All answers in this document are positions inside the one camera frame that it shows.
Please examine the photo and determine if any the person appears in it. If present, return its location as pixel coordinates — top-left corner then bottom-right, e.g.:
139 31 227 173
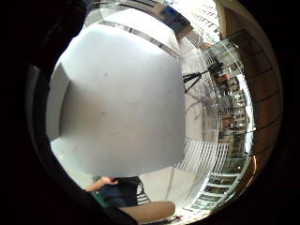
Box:
91 175 148 209

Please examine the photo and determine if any blue and grey box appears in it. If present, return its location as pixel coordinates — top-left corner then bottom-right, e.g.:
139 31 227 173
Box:
158 4 191 33

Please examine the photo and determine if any black tripod with camera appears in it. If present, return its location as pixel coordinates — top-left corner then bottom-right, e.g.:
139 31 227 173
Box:
182 60 225 95

